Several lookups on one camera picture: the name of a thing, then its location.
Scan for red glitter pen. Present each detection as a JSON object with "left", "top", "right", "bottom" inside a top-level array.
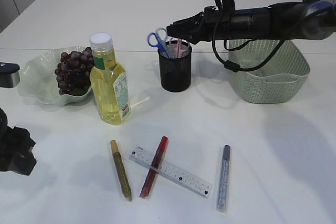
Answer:
[{"left": 140, "top": 136, "right": 168, "bottom": 199}]

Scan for blue scissors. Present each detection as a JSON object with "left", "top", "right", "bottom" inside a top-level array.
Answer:
[{"left": 146, "top": 27, "right": 170, "bottom": 58}]

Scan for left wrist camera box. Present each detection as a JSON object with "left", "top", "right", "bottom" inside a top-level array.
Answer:
[{"left": 0, "top": 62, "right": 20, "bottom": 88}]

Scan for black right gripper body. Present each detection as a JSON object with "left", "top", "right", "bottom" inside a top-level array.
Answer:
[{"left": 194, "top": 6, "right": 232, "bottom": 42}]

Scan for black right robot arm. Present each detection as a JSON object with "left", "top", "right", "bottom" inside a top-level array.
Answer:
[{"left": 166, "top": 0, "right": 335, "bottom": 45}]

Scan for green plastic woven basket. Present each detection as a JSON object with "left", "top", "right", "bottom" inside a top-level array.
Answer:
[{"left": 228, "top": 40, "right": 310, "bottom": 104}]

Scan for red grape bunch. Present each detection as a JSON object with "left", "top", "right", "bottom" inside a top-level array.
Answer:
[{"left": 55, "top": 47, "right": 94, "bottom": 96}]

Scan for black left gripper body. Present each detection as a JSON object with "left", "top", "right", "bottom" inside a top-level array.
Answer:
[{"left": 1, "top": 126, "right": 36, "bottom": 176}]

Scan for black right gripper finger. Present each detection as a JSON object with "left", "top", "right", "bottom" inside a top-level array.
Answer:
[
  {"left": 181, "top": 31, "right": 204, "bottom": 45},
  {"left": 166, "top": 12, "right": 204, "bottom": 35}
]

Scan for clear plastic ruler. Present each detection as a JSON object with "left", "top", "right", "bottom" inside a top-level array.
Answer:
[{"left": 129, "top": 146, "right": 213, "bottom": 198}]

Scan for pink scissors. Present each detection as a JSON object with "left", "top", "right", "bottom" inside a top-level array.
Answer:
[{"left": 169, "top": 38, "right": 190, "bottom": 58}]

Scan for gold glitter pen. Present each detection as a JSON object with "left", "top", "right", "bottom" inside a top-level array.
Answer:
[{"left": 110, "top": 140, "right": 132, "bottom": 201}]

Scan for yellow liquid plastic bottle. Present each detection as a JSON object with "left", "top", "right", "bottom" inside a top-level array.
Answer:
[{"left": 89, "top": 33, "right": 131, "bottom": 125}]

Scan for black mesh pen holder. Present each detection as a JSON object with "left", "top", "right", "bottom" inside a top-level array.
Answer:
[{"left": 158, "top": 41, "right": 192, "bottom": 92}]

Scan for silver blue glitter pen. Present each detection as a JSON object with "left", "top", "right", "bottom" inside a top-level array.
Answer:
[{"left": 216, "top": 145, "right": 231, "bottom": 212}]

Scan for green wavy glass plate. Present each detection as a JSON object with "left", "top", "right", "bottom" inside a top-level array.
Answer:
[{"left": 17, "top": 46, "right": 92, "bottom": 106}]

